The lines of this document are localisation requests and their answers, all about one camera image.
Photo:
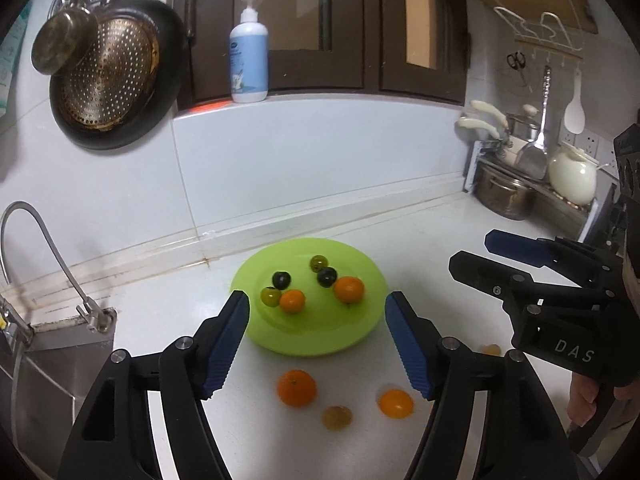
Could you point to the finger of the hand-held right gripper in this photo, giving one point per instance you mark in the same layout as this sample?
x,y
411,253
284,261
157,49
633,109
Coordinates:
x,y
480,272
515,247

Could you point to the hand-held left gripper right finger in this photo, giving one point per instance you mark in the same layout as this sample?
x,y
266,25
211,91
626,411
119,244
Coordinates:
x,y
410,347

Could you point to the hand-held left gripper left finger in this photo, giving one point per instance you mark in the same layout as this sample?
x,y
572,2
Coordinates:
x,y
227,345

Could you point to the green plum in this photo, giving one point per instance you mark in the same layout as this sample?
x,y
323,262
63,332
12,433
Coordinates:
x,y
270,297
318,261

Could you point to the orange tangerine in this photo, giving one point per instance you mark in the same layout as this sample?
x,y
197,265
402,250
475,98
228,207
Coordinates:
x,y
348,289
292,301
396,403
296,387

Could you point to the dark purple plum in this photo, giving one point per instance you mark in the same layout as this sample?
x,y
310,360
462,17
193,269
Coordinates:
x,y
327,277
281,280

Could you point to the green plate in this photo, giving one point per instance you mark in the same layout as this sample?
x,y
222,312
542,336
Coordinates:
x,y
320,332

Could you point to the person's right hand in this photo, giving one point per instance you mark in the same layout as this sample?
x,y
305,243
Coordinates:
x,y
582,402

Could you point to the stainless steel pot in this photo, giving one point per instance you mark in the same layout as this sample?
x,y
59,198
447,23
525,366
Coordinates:
x,y
502,195

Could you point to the brown longan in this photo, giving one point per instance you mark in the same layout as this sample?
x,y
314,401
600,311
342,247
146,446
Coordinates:
x,y
336,417
491,349

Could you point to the steel dish rack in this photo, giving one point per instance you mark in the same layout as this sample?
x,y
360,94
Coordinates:
x,y
595,215

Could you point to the steel spatula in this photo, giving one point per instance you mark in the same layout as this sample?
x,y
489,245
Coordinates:
x,y
532,157

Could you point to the white ceramic jug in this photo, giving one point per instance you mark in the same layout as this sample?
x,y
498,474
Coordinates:
x,y
572,175

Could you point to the white rice paddle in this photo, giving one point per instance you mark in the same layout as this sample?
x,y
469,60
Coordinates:
x,y
575,115

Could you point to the stainless steel double sink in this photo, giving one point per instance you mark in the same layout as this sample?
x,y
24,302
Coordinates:
x,y
45,370

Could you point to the black scissors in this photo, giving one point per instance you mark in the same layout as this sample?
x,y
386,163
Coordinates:
x,y
516,60

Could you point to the chrome gooseneck faucet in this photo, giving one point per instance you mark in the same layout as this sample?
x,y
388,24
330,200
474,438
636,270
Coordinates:
x,y
55,255

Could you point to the chrome pull-down faucet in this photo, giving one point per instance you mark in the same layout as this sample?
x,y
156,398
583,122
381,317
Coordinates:
x,y
10,332

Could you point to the wooden cutting board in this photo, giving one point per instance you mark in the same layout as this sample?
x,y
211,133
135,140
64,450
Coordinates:
x,y
530,2

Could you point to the black frying pan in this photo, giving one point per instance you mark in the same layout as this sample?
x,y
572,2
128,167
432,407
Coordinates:
x,y
170,70

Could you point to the blue white soap bottle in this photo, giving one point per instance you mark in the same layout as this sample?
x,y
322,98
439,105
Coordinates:
x,y
248,60

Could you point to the brass colander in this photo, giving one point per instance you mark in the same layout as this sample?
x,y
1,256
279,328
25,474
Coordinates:
x,y
112,80

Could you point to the brass ladle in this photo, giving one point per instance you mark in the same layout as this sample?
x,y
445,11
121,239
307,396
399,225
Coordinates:
x,y
62,42

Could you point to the teal paper towel pack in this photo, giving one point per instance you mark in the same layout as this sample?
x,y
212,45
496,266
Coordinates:
x,y
10,60

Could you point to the white wall outlet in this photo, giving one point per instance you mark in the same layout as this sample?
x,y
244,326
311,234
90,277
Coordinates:
x,y
592,145

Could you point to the dark wooden window frame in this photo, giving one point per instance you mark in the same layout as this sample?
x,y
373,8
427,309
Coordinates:
x,y
370,25

